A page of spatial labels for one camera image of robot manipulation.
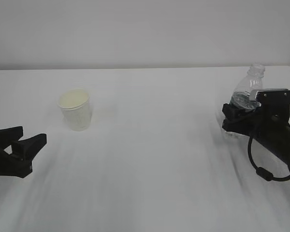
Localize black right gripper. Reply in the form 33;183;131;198
222;103;290;145

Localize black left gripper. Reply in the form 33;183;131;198
0;126;47;178

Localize clear green-label water bottle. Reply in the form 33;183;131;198
222;62;267;141

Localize white paper cup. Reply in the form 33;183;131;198
58;88;91;131

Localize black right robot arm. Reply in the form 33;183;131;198
222;103;290;182

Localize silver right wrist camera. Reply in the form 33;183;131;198
249;88;290;105

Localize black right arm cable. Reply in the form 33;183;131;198
247;116;290;182

